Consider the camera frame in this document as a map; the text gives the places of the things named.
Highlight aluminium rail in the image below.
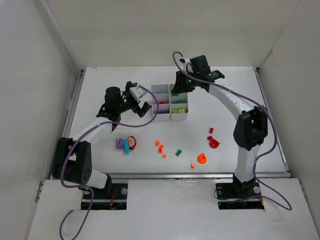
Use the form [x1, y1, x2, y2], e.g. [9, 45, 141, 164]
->
[109, 172, 292, 179]

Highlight teal lego brick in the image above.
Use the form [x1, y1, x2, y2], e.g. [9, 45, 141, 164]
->
[123, 139, 130, 154]

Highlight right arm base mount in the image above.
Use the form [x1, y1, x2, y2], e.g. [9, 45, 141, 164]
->
[214, 181, 265, 210]

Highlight green number lego brick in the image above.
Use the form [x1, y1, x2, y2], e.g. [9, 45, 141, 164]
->
[173, 100, 184, 104]

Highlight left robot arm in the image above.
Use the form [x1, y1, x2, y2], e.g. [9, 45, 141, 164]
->
[51, 81, 152, 192]

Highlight red flower lego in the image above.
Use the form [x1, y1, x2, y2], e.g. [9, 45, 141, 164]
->
[127, 135, 137, 150]

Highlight light green lego brick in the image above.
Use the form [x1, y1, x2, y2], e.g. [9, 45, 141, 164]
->
[177, 108, 188, 114]
[171, 109, 179, 114]

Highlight left white divided container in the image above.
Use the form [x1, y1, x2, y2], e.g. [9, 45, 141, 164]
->
[150, 84, 171, 121]

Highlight purple lego stack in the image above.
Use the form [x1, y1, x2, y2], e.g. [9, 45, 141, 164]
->
[153, 110, 170, 115]

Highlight red round lego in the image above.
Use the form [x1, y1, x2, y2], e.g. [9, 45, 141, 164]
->
[207, 136, 220, 149]

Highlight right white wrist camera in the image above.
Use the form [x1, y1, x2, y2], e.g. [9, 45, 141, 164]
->
[179, 57, 193, 73]

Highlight right white divided container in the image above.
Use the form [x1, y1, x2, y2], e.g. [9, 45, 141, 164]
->
[169, 84, 189, 121]

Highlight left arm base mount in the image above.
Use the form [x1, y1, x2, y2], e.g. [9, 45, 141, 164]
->
[91, 180, 129, 211]

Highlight white divided container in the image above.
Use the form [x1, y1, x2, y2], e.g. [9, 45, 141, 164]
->
[150, 84, 171, 121]
[169, 84, 189, 121]

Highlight purple arch lego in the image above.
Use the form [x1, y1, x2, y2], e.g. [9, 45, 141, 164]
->
[115, 138, 124, 150]

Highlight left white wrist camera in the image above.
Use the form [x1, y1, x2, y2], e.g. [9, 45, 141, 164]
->
[129, 85, 147, 103]

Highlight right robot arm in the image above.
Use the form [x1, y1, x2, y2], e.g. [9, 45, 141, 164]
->
[172, 55, 268, 192]

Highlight small green lego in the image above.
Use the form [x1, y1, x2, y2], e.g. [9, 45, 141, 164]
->
[175, 149, 182, 157]

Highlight orange round lego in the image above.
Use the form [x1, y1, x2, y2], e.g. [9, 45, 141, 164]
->
[197, 153, 207, 164]

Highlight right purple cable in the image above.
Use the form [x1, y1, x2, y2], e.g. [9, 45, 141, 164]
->
[172, 51, 293, 211]

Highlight small orange lego pair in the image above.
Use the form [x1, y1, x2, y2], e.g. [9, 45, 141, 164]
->
[155, 140, 164, 149]

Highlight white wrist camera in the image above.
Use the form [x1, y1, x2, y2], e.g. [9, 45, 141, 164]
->
[179, 57, 193, 73]
[129, 85, 147, 103]

